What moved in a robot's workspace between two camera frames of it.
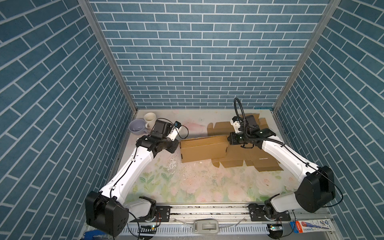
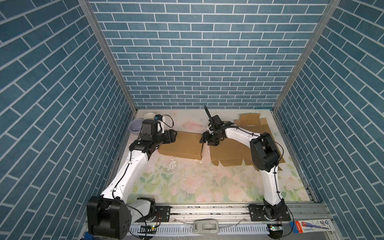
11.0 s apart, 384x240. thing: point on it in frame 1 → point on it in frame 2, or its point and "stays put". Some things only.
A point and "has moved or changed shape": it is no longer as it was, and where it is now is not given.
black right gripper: [232, 140] → [205, 137]
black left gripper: [172, 148] → [169, 136]
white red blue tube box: [307, 226] stays put
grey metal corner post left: [87, 6] stays put
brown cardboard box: [204, 149] has moved or changed shape
